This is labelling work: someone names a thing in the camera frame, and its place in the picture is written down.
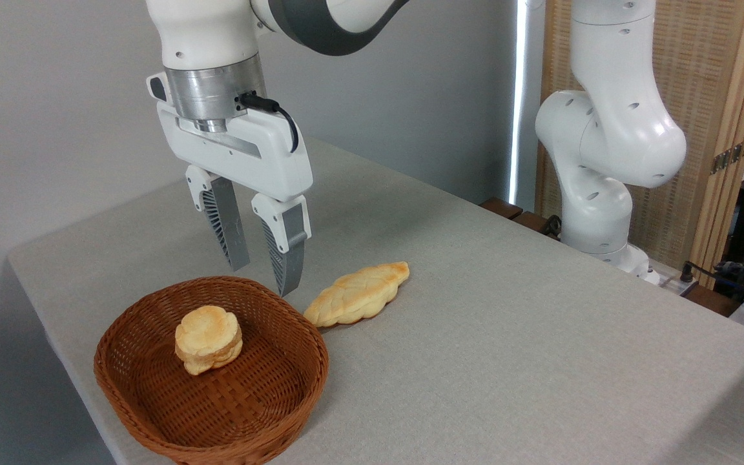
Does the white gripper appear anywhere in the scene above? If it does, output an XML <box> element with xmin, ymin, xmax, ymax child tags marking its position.
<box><xmin>147</xmin><ymin>72</ymin><xmax>314</xmax><ymax>298</ymax></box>

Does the long braided bread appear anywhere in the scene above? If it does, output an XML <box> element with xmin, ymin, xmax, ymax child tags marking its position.
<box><xmin>303</xmin><ymin>261</ymin><xmax>411</xmax><ymax>328</ymax></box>

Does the round layered bread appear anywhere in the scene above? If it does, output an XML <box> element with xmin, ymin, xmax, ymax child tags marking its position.
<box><xmin>174</xmin><ymin>305</ymin><xmax>244</xmax><ymax>377</ymax></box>

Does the brown wicker basket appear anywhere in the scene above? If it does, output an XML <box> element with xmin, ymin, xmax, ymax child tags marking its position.
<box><xmin>93</xmin><ymin>276</ymin><xmax>330</xmax><ymax>465</ymax></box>

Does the dark wooden bench slat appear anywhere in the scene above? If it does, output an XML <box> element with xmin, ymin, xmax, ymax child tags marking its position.
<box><xmin>682</xmin><ymin>284</ymin><xmax>742</xmax><ymax>318</ymax></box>
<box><xmin>479</xmin><ymin>197</ymin><xmax>524</xmax><ymax>221</ymax></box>

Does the metal screen hinge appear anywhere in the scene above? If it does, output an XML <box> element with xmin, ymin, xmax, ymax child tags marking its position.
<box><xmin>710</xmin><ymin>135</ymin><xmax>744</xmax><ymax>176</ymax></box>

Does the woven wood-framed folding screen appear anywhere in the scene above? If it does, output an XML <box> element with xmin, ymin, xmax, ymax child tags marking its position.
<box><xmin>535</xmin><ymin>0</ymin><xmax>744</xmax><ymax>280</ymax></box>

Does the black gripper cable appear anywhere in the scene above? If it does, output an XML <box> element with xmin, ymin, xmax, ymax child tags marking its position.
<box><xmin>239</xmin><ymin>92</ymin><xmax>300</xmax><ymax>154</ymax></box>

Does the black cable bundle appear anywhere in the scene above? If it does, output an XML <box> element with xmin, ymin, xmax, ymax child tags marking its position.
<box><xmin>681</xmin><ymin>255</ymin><xmax>744</xmax><ymax>304</ymax></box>

